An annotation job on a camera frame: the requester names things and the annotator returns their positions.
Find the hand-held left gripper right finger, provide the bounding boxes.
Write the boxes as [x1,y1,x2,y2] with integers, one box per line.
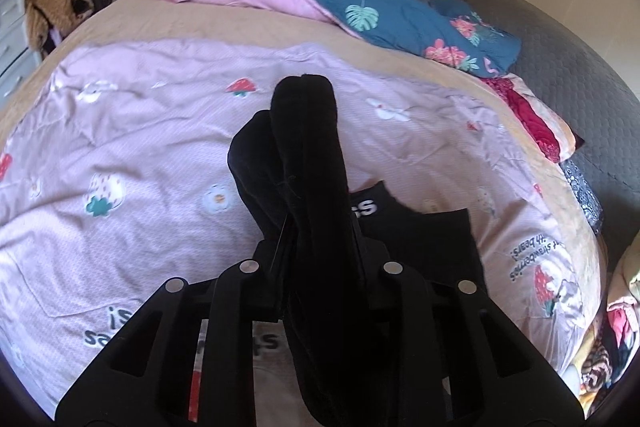
[357,237,587,427]

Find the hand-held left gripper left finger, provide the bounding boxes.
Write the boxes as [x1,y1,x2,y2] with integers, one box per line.
[54,234,288,427]

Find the black briefs with lettered waistband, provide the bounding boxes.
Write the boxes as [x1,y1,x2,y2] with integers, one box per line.
[347,179,489,296]

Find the colourful clothes beside bed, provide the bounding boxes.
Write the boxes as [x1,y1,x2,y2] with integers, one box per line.
[570,232,640,409]

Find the brown clothes pile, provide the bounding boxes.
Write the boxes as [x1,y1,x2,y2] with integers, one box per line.
[25,0,76,54]

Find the pink strawberry print blanket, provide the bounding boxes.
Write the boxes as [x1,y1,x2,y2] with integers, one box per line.
[0,39,601,427]

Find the dark patterned pillow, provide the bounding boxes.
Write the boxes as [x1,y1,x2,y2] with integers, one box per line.
[559,157,606,236]

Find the red floral pillow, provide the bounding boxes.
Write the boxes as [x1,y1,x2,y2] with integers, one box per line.
[482,74,584,164]

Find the grey padded headboard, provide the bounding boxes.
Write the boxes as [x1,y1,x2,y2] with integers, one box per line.
[460,0,640,258]

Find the pink and blue floral quilt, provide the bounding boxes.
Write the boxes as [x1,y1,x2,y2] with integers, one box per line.
[137,0,523,80]

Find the bed with tan sheet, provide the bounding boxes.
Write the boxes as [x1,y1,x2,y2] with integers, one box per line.
[0,0,608,308]

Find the white dresser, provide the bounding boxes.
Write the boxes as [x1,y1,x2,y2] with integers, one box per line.
[0,0,44,98]

